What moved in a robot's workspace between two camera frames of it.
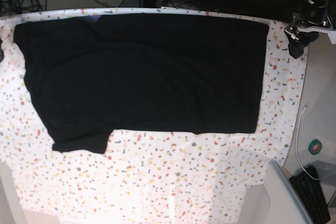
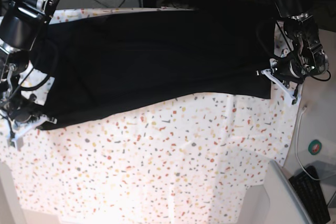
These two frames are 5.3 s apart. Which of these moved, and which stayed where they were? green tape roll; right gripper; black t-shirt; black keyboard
Moved: right gripper; black t-shirt
Stayed: black keyboard; green tape roll
